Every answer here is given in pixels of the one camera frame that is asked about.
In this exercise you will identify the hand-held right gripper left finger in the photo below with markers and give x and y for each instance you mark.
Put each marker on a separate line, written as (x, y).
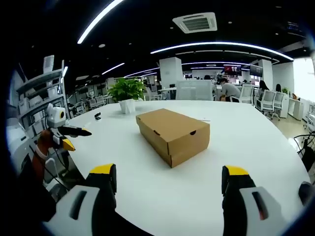
(101, 182)

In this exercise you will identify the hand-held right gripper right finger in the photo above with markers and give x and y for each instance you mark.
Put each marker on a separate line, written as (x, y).
(236, 196)

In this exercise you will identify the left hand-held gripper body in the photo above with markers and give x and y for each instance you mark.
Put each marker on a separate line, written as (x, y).
(55, 115)

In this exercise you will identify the brown cardboard shoe box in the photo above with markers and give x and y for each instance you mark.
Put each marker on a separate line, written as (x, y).
(172, 132)

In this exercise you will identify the person's left hand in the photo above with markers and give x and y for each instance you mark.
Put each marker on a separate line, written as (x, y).
(46, 142)

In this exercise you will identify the white office chair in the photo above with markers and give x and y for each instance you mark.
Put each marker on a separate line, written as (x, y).
(247, 93)
(278, 100)
(267, 99)
(50, 164)

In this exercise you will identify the small black device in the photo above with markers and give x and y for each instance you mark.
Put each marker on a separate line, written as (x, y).
(98, 116)

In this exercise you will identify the grey storage shelf unit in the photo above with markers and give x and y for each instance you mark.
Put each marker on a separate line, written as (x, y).
(37, 81)

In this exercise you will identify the green potted plant white pot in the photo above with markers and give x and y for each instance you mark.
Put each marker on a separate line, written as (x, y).
(126, 91)

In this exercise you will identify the ceiling light strip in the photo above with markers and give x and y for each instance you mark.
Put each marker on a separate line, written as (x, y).
(221, 44)
(96, 22)

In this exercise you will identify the white frosted partition panel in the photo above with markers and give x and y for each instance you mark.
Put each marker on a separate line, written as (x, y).
(194, 89)

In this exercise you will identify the ceiling air conditioner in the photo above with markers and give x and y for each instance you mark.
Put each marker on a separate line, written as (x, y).
(195, 22)

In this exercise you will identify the wall screen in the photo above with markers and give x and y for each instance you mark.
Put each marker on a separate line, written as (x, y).
(256, 70)
(232, 70)

